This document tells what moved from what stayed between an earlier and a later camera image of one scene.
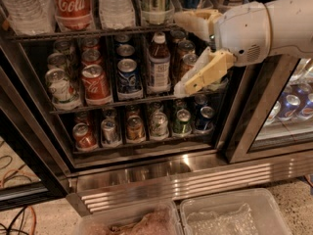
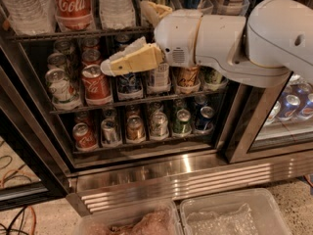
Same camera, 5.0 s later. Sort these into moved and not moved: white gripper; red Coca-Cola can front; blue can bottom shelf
Moved: white gripper
Not moved: red Coca-Cola can front; blue can bottom shelf
